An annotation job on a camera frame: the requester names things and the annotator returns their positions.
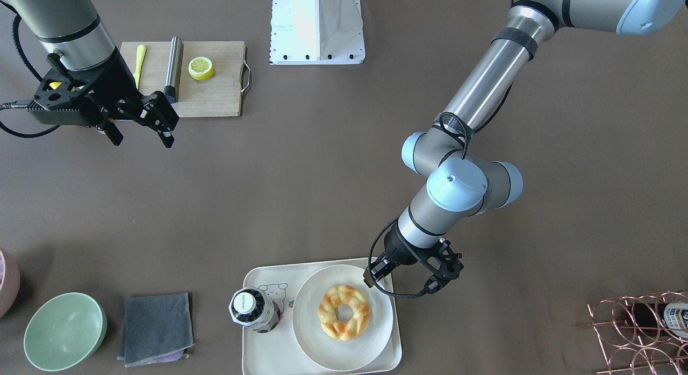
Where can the white round plate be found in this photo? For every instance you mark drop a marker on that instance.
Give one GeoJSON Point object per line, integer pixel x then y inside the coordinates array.
{"type": "Point", "coordinates": [330, 353]}

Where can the green bowl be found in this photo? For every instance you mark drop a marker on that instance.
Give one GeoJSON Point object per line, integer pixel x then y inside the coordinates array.
{"type": "Point", "coordinates": [64, 331]}

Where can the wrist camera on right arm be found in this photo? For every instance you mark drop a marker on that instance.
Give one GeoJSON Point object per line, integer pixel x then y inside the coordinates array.
{"type": "Point", "coordinates": [65, 102]}

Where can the dark tea bottle on tray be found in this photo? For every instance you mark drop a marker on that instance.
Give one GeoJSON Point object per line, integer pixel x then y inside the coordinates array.
{"type": "Point", "coordinates": [253, 309]}

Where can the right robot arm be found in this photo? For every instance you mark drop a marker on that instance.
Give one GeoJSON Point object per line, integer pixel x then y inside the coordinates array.
{"type": "Point", "coordinates": [73, 35]}

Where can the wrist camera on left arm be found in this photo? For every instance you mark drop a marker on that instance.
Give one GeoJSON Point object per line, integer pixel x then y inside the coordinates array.
{"type": "Point", "coordinates": [444, 264]}

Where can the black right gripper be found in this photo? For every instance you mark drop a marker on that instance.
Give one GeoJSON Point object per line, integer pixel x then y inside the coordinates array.
{"type": "Point", "coordinates": [117, 84]}

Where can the grey folded cloth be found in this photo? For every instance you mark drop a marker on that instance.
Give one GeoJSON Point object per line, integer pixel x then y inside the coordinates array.
{"type": "Point", "coordinates": [156, 329]}

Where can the half lemon slice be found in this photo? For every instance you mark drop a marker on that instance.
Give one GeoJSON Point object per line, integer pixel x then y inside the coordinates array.
{"type": "Point", "coordinates": [201, 68]}

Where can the copper wire bottle rack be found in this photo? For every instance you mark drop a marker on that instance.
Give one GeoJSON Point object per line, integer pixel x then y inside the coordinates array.
{"type": "Point", "coordinates": [624, 349]}

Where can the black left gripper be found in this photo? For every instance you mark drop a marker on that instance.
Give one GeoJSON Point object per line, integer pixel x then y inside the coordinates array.
{"type": "Point", "coordinates": [398, 247]}

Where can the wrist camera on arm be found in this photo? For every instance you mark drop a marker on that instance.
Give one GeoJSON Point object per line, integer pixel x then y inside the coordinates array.
{"type": "Point", "coordinates": [444, 264]}
{"type": "Point", "coordinates": [65, 102]}

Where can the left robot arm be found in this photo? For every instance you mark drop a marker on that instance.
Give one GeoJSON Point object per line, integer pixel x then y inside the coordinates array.
{"type": "Point", "coordinates": [459, 185]}

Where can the steel cylinder muddler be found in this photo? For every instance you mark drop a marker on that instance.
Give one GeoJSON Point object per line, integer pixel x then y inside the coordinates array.
{"type": "Point", "coordinates": [172, 81]}

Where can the braided glazed donut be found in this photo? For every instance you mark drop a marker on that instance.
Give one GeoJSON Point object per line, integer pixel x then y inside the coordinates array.
{"type": "Point", "coordinates": [344, 313]}

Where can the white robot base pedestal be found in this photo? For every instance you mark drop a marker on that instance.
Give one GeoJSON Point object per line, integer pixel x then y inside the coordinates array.
{"type": "Point", "coordinates": [316, 32]}

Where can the yellow plastic knife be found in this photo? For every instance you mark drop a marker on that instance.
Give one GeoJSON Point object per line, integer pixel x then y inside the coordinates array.
{"type": "Point", "coordinates": [141, 51]}

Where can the tea bottle in rack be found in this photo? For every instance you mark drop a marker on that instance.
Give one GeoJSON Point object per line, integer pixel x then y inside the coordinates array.
{"type": "Point", "coordinates": [658, 319]}

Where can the pink ice bowl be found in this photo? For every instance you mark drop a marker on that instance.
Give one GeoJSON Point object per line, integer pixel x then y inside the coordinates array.
{"type": "Point", "coordinates": [10, 281]}

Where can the bamboo cutting board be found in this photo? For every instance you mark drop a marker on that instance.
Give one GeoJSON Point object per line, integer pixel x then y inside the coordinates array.
{"type": "Point", "coordinates": [220, 96]}

